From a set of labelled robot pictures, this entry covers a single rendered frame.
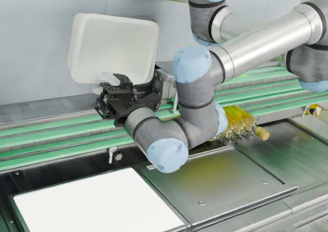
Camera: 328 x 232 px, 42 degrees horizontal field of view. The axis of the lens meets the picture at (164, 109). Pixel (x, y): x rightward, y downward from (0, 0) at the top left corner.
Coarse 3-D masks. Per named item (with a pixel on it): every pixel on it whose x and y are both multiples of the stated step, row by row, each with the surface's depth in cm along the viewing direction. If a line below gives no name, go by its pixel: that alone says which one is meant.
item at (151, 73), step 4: (156, 24) 145; (156, 40) 148; (156, 44) 149; (156, 48) 150; (152, 60) 152; (152, 64) 152; (152, 68) 153; (152, 72) 154; (148, 76) 155; (152, 76) 154; (144, 80) 153; (148, 80) 154
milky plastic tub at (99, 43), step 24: (96, 24) 109; (120, 24) 113; (144, 24) 109; (72, 48) 106; (96, 48) 112; (120, 48) 116; (144, 48) 115; (72, 72) 103; (96, 72) 112; (120, 72) 117; (144, 72) 116
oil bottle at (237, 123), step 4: (224, 108) 165; (228, 112) 162; (228, 116) 158; (232, 116) 159; (236, 116) 159; (228, 120) 156; (232, 120) 156; (236, 120) 156; (240, 120) 157; (232, 124) 155; (236, 124) 154; (240, 124) 155; (244, 124) 156; (236, 128) 154; (240, 128) 155; (236, 132) 155
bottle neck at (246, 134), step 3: (240, 129) 154; (243, 129) 154; (240, 132) 154; (243, 132) 153; (246, 132) 152; (249, 132) 152; (243, 135) 153; (246, 135) 152; (249, 135) 151; (252, 135) 152; (246, 138) 152; (249, 138) 153
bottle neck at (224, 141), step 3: (216, 135) 148; (219, 135) 147; (222, 135) 147; (216, 138) 147; (219, 138) 146; (222, 138) 146; (225, 138) 145; (219, 141) 146; (222, 141) 145; (225, 141) 147; (228, 141) 146; (222, 144) 146; (225, 144) 146
